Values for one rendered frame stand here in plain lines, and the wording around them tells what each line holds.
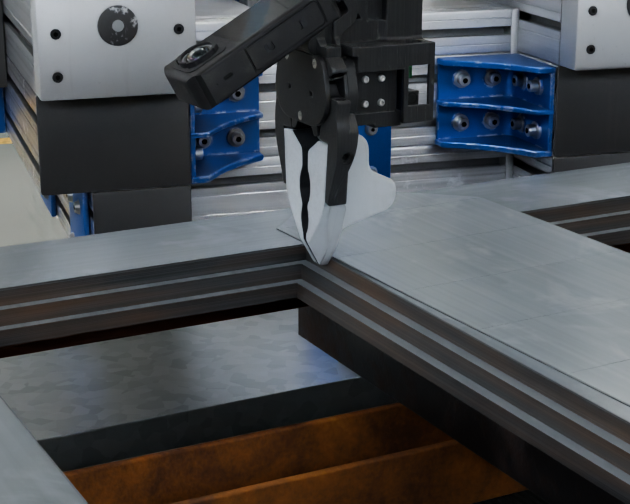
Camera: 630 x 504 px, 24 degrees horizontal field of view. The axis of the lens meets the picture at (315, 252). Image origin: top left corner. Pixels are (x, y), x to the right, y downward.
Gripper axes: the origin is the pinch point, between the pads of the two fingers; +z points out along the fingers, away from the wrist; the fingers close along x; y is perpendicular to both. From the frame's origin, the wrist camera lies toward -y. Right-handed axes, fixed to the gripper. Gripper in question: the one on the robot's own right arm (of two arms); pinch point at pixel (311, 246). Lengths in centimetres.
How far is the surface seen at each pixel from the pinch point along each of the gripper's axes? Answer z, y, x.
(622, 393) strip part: 0.6, 3.1, -28.9
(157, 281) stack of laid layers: 1.9, -10.0, 2.9
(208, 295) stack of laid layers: 3.0, -6.8, 1.8
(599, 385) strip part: 0.6, 2.8, -27.5
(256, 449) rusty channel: 14.2, -4.1, 0.2
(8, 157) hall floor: 86, 89, 398
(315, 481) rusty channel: 13.5, -3.3, -7.2
